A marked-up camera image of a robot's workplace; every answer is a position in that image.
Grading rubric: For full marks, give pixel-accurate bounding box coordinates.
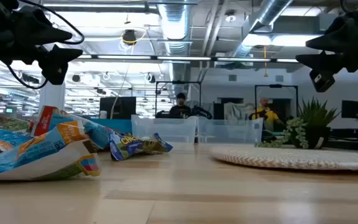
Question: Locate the black aluminium table frame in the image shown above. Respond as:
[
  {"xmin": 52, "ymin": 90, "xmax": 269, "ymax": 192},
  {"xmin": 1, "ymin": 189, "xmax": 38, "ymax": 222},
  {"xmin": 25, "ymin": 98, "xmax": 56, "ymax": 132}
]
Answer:
[{"xmin": 327, "ymin": 128, "xmax": 358, "ymax": 152}]

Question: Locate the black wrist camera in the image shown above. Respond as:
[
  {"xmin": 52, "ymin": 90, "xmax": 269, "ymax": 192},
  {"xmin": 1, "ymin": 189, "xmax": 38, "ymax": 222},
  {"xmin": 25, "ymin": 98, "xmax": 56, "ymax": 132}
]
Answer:
[
  {"xmin": 309, "ymin": 70, "xmax": 336, "ymax": 93},
  {"xmin": 40, "ymin": 63, "xmax": 67, "ymax": 85}
]

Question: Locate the dark blue granola bar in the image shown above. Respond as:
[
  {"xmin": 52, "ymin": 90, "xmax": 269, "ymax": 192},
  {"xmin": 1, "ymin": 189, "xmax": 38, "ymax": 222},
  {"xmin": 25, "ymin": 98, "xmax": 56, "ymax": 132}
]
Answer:
[{"xmin": 84, "ymin": 121, "xmax": 113, "ymax": 152}]

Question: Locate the yellow hanging cord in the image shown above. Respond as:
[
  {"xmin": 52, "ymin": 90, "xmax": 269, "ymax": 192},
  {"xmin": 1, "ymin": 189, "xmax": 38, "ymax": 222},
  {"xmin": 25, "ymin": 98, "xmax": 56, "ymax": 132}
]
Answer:
[{"xmin": 262, "ymin": 45, "xmax": 269, "ymax": 78}]

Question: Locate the light blue red-ended granola bar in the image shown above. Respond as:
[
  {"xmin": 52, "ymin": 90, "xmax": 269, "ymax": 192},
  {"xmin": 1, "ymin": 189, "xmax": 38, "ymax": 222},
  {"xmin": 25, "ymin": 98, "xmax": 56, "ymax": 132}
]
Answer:
[{"xmin": 30, "ymin": 105, "xmax": 94, "ymax": 139}]

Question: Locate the long LED light bar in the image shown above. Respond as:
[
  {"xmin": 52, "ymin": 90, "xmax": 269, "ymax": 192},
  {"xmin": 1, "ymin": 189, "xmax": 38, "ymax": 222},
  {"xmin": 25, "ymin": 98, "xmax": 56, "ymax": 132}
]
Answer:
[{"xmin": 73, "ymin": 54, "xmax": 300, "ymax": 63}]

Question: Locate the silver ventilation duct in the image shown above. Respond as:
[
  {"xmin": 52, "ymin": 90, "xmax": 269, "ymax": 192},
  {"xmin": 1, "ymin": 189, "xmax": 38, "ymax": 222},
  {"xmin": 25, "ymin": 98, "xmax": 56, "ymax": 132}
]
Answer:
[
  {"xmin": 157, "ymin": 0, "xmax": 193, "ymax": 82},
  {"xmin": 233, "ymin": 0, "xmax": 294, "ymax": 58}
]

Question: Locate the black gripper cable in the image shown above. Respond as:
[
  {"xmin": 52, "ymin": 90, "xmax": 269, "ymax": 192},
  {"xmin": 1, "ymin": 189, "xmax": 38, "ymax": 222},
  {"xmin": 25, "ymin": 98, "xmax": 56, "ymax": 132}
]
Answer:
[{"xmin": 6, "ymin": 0, "xmax": 86, "ymax": 90}]

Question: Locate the blue green Chewy granola bar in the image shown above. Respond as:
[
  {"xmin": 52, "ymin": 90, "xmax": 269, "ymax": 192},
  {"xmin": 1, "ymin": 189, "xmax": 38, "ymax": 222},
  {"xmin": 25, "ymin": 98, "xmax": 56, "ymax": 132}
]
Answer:
[{"xmin": 109, "ymin": 133, "xmax": 174, "ymax": 162}]

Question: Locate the green plant in black pot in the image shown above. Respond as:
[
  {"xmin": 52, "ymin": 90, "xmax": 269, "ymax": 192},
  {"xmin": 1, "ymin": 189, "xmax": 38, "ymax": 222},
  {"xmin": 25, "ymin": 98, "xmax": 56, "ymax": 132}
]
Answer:
[{"xmin": 255, "ymin": 96, "xmax": 341, "ymax": 149}]

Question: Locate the small black monitor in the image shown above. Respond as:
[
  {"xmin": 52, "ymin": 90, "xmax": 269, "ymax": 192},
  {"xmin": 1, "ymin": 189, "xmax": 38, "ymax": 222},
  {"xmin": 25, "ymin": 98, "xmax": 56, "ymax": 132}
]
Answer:
[{"xmin": 341, "ymin": 100, "xmax": 358, "ymax": 119}]

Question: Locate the black ceiling device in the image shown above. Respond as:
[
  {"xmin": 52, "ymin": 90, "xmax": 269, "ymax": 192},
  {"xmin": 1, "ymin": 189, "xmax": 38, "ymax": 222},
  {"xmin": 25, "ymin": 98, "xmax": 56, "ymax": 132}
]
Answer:
[{"xmin": 122, "ymin": 29, "xmax": 137, "ymax": 46}]

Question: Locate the round woven beige placemat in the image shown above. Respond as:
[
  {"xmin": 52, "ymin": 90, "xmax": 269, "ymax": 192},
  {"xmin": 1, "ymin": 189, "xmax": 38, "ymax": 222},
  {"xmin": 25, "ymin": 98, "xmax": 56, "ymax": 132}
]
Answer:
[{"xmin": 209, "ymin": 146, "xmax": 358, "ymax": 172}]

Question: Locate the teal plastic bin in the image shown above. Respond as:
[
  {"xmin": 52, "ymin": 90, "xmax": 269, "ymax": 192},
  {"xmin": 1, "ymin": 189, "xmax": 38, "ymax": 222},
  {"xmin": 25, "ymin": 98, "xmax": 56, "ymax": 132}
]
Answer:
[{"xmin": 84, "ymin": 117, "xmax": 132, "ymax": 134}]

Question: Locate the white pillar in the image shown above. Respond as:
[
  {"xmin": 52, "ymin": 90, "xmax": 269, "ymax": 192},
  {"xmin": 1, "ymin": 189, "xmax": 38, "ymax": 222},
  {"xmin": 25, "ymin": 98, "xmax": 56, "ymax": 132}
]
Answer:
[{"xmin": 38, "ymin": 81, "xmax": 67, "ymax": 111}]

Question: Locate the person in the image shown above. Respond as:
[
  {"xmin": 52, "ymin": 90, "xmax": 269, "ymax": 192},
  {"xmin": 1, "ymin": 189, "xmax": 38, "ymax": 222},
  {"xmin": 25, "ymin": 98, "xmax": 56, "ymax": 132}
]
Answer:
[
  {"xmin": 249, "ymin": 97, "xmax": 284, "ymax": 132},
  {"xmin": 168, "ymin": 92, "xmax": 193, "ymax": 119}
]

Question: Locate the clear plastic bin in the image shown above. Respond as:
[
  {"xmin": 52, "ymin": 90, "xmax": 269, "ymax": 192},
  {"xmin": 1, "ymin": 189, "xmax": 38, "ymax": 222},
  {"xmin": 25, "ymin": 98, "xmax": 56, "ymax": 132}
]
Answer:
[
  {"xmin": 131, "ymin": 114, "xmax": 198, "ymax": 144},
  {"xmin": 196, "ymin": 116, "xmax": 264, "ymax": 144}
]

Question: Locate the pale draped cloth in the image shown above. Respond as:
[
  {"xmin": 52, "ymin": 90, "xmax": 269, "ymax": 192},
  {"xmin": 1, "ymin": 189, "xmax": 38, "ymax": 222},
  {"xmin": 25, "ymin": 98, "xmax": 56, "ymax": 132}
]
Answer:
[{"xmin": 223, "ymin": 101, "xmax": 256, "ymax": 121}]

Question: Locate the black rig frame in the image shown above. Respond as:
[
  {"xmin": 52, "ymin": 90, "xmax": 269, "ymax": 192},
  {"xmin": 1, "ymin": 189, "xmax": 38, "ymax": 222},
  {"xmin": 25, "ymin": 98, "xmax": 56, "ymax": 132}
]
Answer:
[
  {"xmin": 155, "ymin": 80, "xmax": 203, "ymax": 119},
  {"xmin": 254, "ymin": 83, "xmax": 300, "ymax": 125}
]

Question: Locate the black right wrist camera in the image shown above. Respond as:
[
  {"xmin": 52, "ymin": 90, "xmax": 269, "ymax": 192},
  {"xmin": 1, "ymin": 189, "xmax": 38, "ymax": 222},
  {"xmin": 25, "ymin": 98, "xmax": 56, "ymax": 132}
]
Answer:
[{"xmin": 309, "ymin": 70, "xmax": 336, "ymax": 93}]

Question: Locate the large black monitor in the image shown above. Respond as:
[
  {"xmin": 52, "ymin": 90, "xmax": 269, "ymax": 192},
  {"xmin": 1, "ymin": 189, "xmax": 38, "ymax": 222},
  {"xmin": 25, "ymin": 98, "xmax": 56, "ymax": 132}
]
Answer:
[{"xmin": 99, "ymin": 96, "xmax": 137, "ymax": 120}]

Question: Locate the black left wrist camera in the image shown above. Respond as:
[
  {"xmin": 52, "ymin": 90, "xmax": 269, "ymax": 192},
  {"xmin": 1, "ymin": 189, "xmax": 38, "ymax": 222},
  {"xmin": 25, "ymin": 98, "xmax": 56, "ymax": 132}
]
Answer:
[{"xmin": 40, "ymin": 63, "xmax": 67, "ymax": 85}]

